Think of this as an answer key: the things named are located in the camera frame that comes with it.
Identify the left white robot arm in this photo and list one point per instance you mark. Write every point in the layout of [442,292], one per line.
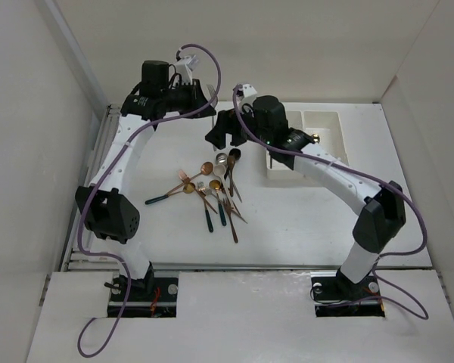
[164,88]

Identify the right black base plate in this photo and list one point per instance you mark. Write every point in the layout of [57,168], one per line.
[335,299]

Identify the white container bin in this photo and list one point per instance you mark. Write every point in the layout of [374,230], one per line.
[279,171]
[327,125]

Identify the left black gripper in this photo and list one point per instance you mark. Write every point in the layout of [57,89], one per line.
[196,97]

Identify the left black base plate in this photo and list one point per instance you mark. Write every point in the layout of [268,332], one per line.
[161,302]

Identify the green handle utensil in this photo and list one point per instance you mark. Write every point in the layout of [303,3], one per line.
[208,220]

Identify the gold spoon dark handle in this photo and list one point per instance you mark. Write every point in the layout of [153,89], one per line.
[216,186]

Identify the black spoon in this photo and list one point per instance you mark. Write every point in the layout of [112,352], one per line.
[233,157]

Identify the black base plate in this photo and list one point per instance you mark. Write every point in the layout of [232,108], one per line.
[161,302]
[335,299]

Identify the long copper handle utensil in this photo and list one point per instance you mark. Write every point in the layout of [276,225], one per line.
[234,233]

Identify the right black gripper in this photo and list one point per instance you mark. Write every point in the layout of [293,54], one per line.
[228,122]

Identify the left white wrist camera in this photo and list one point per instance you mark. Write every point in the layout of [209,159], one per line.
[186,65]

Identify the white spoon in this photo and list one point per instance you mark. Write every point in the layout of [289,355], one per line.
[219,171]

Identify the rose gold fork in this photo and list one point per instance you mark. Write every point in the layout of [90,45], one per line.
[185,178]

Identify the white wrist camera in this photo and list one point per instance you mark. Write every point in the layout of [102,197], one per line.
[246,94]
[186,65]

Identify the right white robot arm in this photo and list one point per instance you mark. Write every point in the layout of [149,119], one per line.
[378,205]

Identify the left white container bin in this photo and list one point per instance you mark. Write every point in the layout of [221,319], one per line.
[279,171]

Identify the copper spoon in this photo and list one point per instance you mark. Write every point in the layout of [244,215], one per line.
[206,169]

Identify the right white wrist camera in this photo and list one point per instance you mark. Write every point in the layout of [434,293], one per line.
[246,94]

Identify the right white container bin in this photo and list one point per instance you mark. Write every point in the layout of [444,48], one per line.
[327,125]

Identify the gold spoon green handle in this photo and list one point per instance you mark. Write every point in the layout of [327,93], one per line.
[316,138]
[186,189]

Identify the silver spoon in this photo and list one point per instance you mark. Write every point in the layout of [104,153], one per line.
[221,158]

